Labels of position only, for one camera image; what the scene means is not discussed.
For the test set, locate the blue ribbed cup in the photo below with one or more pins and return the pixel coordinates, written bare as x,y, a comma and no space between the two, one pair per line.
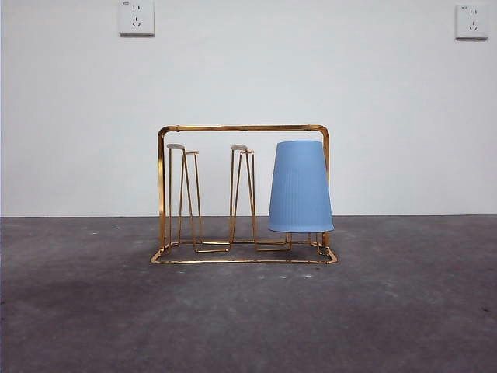
301,186

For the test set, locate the white wall socket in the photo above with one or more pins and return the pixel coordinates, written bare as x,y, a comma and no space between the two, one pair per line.
136,19
471,23

